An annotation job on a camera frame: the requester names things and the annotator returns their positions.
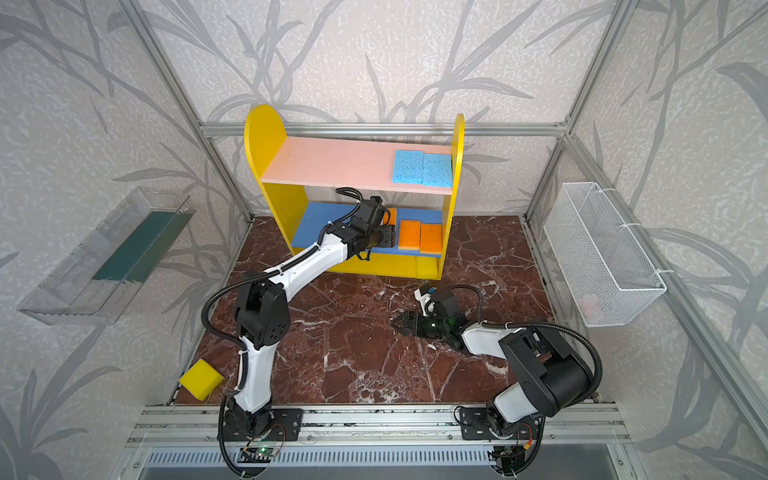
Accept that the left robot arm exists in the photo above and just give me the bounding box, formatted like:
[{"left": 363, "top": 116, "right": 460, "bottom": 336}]
[{"left": 200, "top": 187, "right": 394, "bottom": 445}]

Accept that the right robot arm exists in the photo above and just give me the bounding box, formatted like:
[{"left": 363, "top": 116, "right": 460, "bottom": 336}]
[{"left": 391, "top": 284, "right": 603, "bottom": 444}]

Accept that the right controller board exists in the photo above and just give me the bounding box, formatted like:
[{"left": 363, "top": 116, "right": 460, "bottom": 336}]
[{"left": 488, "top": 447, "right": 530, "bottom": 477}]

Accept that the clear plastic wall bin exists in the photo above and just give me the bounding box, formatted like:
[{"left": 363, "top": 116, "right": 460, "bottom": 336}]
[{"left": 18, "top": 187, "right": 196, "bottom": 326}]

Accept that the blue sponge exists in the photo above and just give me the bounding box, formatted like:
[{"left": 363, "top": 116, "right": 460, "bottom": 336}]
[
  {"left": 422, "top": 153, "right": 453, "bottom": 188},
  {"left": 392, "top": 150, "right": 424, "bottom": 185}
]

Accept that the white wire mesh basket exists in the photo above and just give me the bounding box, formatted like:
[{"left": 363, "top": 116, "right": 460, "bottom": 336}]
[{"left": 544, "top": 182, "right": 667, "bottom": 327}]

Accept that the yellow orange sponge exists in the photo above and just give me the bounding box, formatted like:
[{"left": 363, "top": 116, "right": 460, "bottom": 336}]
[{"left": 419, "top": 223, "right": 443, "bottom": 255}]

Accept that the left controller board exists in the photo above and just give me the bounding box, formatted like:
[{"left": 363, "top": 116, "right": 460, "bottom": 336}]
[{"left": 237, "top": 445, "right": 282, "bottom": 465}]

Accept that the controller board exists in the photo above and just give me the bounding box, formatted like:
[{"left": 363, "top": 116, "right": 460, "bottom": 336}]
[
  {"left": 237, "top": 445, "right": 282, "bottom": 465},
  {"left": 488, "top": 447, "right": 530, "bottom": 477}
]

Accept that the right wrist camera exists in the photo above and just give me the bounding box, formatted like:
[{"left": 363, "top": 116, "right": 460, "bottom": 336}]
[{"left": 414, "top": 284, "right": 436, "bottom": 317}]

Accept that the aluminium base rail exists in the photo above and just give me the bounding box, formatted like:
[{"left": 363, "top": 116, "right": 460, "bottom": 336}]
[{"left": 111, "top": 403, "right": 646, "bottom": 479}]

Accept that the yellow shelf unit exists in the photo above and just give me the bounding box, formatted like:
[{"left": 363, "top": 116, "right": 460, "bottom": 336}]
[{"left": 244, "top": 105, "right": 465, "bottom": 280}]

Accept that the orange yellow sponge floor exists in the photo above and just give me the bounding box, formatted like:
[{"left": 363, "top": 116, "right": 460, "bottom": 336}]
[{"left": 397, "top": 220, "right": 421, "bottom": 251}]

